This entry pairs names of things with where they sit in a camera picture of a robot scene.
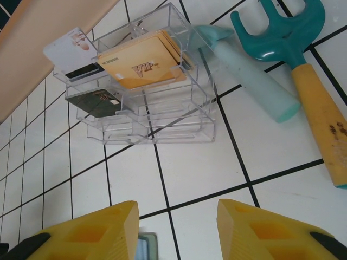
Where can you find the card with black magnetic stripe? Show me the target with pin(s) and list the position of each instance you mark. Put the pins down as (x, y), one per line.
(84, 71)

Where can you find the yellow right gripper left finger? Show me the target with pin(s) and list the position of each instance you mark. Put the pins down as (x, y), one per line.
(114, 243)

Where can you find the light teal garden trowel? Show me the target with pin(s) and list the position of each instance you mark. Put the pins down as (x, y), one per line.
(252, 81)

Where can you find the clear acrylic card organizer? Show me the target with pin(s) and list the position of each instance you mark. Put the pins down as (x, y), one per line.
(168, 127)

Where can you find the black card gold chip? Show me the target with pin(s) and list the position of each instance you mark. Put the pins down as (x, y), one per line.
(95, 104)

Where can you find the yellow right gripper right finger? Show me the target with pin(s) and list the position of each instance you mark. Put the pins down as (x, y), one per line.
(244, 243)

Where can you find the white picture card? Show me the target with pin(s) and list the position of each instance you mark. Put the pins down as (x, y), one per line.
(67, 51)

